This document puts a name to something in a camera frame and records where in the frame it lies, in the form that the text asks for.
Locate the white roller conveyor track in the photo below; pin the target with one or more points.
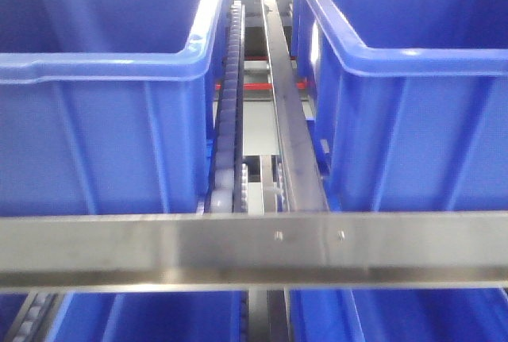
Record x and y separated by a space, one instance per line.
226 180

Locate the blue bin front middle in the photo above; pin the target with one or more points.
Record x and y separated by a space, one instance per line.
106 105

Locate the blue bin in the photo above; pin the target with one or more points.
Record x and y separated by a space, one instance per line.
171 316
410 101
399 315
106 105

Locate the blue bin front right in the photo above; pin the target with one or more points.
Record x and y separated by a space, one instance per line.
410 101

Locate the right steel flow rack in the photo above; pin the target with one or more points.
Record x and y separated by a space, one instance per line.
177 252

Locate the lower blue bin left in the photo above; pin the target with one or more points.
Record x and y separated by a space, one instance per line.
171 316

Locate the lower blue bin right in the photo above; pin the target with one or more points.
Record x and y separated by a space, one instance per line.
399 315

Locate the steel divider rail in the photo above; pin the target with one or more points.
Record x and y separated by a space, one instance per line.
301 176

